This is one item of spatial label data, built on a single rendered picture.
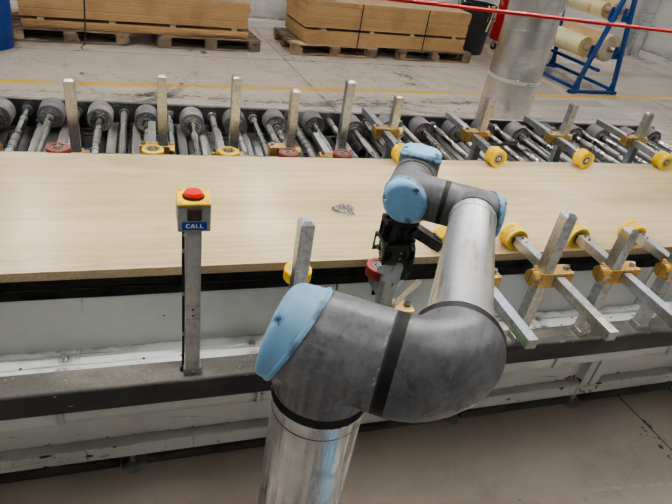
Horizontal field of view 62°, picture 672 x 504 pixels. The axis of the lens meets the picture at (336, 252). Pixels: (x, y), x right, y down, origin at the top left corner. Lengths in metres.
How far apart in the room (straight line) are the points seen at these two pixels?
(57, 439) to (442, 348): 1.69
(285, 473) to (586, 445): 2.13
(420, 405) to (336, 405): 0.09
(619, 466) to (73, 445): 2.11
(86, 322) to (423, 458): 1.37
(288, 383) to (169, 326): 1.13
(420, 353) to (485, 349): 0.08
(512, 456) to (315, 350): 2.00
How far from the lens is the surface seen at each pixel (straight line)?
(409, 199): 1.08
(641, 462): 2.81
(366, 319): 0.58
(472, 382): 0.60
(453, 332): 0.60
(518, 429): 2.63
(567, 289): 1.72
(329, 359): 0.57
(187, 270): 1.32
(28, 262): 1.63
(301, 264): 1.36
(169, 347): 1.73
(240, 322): 1.73
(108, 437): 2.11
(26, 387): 1.58
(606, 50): 8.78
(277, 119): 2.79
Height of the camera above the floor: 1.81
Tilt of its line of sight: 33 degrees down
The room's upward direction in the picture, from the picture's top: 10 degrees clockwise
